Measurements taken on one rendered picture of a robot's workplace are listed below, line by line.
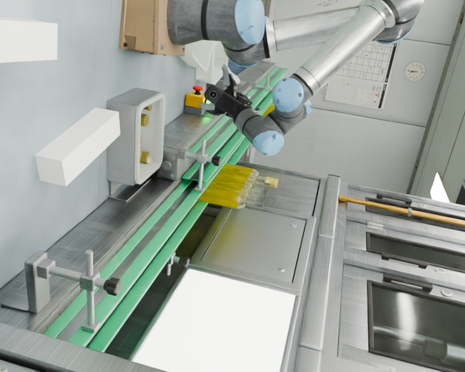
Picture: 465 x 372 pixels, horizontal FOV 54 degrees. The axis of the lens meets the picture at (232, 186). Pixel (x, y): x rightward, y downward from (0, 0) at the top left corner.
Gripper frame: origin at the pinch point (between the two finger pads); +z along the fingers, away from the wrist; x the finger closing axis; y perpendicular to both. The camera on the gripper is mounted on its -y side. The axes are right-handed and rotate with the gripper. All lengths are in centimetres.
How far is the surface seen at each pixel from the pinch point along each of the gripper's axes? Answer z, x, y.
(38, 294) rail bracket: -58, -33, -55
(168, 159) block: -13.8, -22.7, -9.5
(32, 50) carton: -39, 3, -66
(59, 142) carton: -32, -16, -51
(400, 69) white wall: 291, 59, 517
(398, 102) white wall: 274, 19, 539
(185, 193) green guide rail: -22.0, -28.2, -3.7
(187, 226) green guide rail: -30.7, -34.0, -4.1
